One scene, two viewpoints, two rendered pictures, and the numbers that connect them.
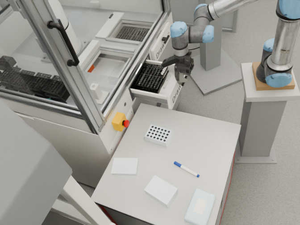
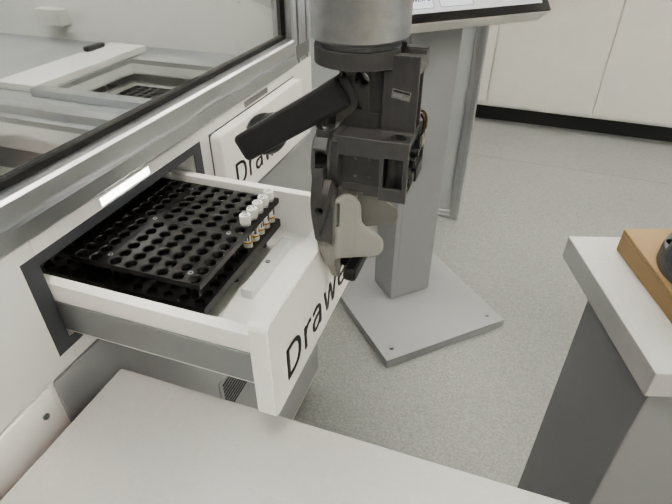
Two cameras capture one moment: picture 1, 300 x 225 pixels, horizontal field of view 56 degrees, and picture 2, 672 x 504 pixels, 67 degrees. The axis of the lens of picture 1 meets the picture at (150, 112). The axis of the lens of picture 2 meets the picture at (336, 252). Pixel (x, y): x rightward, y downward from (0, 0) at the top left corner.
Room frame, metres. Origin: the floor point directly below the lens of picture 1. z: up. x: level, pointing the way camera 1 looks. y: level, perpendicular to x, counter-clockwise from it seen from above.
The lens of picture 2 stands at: (0.67, -0.10, 1.19)
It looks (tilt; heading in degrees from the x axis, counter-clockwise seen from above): 35 degrees down; 345
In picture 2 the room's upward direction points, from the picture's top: straight up
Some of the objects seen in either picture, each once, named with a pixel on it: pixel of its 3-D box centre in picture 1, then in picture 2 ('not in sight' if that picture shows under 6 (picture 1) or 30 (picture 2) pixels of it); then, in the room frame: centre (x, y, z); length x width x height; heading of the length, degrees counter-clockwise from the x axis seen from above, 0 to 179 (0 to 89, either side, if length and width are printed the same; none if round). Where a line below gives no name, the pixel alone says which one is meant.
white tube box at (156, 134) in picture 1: (158, 135); not in sight; (0.84, -0.01, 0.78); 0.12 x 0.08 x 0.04; 53
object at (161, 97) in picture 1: (143, 78); (155, 243); (1.19, -0.02, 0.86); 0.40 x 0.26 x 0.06; 56
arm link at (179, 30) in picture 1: (179, 35); not in sight; (1.06, -0.22, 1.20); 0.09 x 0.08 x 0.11; 70
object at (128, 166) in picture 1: (124, 166); not in sight; (0.72, 0.19, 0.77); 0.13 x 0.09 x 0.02; 73
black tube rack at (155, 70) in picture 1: (145, 78); (160, 241); (1.19, -0.02, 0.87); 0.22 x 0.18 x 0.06; 56
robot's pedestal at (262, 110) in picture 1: (259, 117); (618, 460); (1.04, -0.71, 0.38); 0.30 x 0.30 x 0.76; 74
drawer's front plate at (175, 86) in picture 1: (178, 83); (323, 273); (1.08, -0.19, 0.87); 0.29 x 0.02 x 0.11; 146
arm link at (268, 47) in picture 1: (274, 53); not in sight; (1.03, -0.70, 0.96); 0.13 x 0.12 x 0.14; 160
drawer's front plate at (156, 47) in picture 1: (161, 42); (264, 136); (1.46, -0.19, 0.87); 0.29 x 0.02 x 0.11; 146
